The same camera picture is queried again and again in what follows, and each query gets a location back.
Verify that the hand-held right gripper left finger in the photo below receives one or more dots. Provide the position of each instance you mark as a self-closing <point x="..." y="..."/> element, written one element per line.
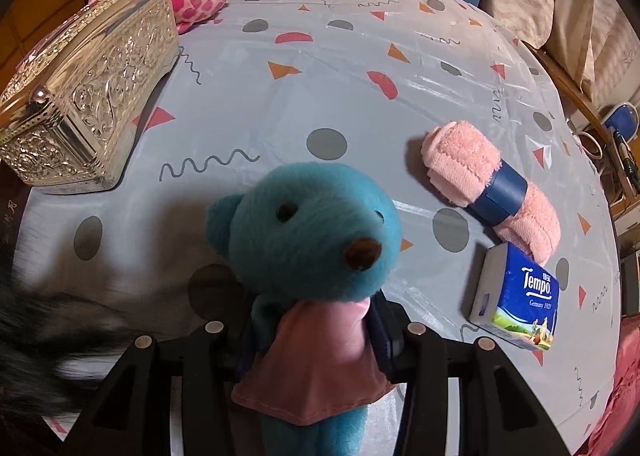
<point x="242" y="353"/>

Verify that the black wig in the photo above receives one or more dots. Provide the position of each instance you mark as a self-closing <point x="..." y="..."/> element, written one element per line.
<point x="30" y="326"/>

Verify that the blue teddy bear pink bib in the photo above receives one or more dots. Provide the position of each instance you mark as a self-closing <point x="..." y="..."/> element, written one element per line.
<point x="310" y="236"/>

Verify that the pink rolled towel blue band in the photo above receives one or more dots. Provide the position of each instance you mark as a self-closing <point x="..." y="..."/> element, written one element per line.
<point x="460" y="161"/>

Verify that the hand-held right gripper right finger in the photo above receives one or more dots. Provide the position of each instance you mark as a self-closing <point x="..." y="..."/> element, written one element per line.
<point x="382" y="336"/>

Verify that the silver ornate box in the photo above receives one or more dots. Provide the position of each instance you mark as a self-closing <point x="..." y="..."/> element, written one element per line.
<point x="100" y="86"/>

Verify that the blue tissue pack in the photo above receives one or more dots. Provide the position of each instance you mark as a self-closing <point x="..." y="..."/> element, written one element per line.
<point x="530" y="296"/>

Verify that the patterned plastic tablecloth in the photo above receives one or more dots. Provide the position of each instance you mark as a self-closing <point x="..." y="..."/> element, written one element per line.
<point x="350" y="86"/>

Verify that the pink blanket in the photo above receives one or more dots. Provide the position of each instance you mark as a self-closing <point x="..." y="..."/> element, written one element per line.
<point x="625" y="386"/>

